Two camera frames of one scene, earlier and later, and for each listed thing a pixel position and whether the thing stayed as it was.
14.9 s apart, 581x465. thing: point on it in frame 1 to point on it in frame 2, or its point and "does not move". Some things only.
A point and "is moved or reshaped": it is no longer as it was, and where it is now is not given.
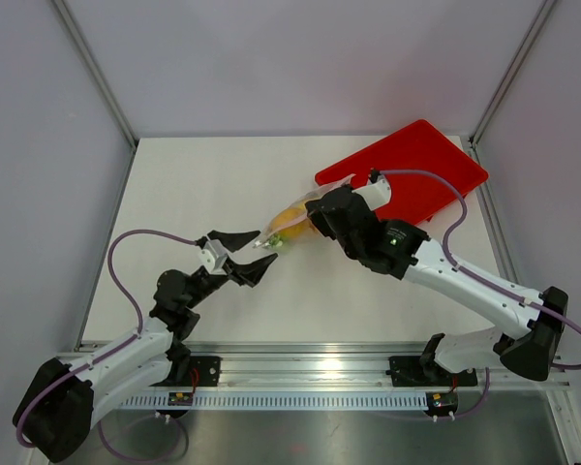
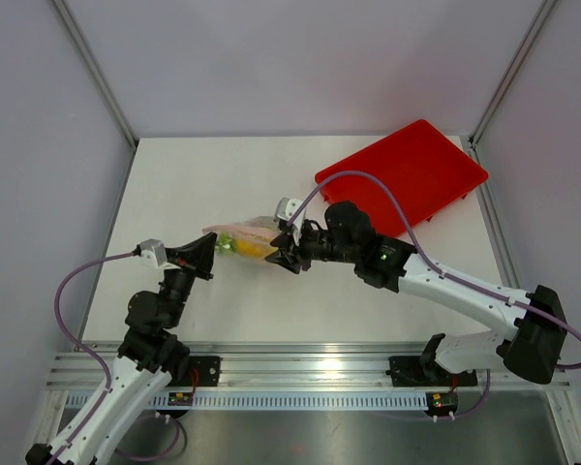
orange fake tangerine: (287, 216) is moved or reshaped
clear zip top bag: (291, 222) is moved or reshaped
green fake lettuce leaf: (275, 240) is moved or reshaped
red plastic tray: (422, 147) does not move
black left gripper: (249, 273) to (198, 255)
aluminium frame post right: (523, 47) does not move
